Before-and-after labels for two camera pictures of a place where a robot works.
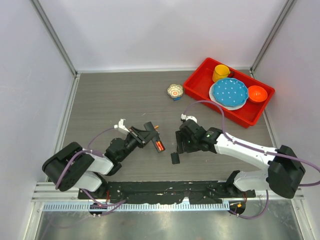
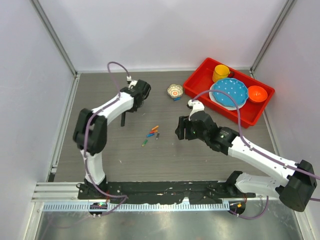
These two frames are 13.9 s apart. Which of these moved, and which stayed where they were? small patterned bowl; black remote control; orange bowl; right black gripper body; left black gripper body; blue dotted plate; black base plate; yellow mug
Moved: right black gripper body; black remote control; left black gripper body
Stayed: orange bowl; black base plate; yellow mug; small patterned bowl; blue dotted plate
